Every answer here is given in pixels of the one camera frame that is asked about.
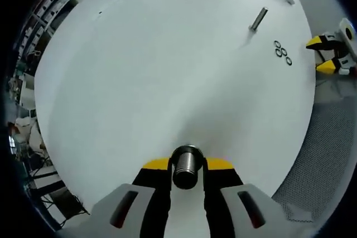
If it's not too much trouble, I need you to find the shelf with white bins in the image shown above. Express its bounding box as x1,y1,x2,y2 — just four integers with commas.
16,0,95,63

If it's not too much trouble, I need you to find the thick threaded steel stud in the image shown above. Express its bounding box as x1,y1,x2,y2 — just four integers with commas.
172,148,202,190

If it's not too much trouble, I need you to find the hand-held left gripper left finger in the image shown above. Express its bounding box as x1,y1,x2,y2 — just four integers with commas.
62,157,172,238

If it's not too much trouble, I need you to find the grey mesh office chair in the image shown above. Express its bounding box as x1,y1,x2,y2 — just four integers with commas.
272,62,357,224

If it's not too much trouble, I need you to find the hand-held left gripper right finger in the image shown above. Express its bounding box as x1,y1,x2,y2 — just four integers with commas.
202,157,317,238

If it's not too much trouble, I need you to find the thin threaded steel stud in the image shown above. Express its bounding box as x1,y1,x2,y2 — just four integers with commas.
248,7,269,32

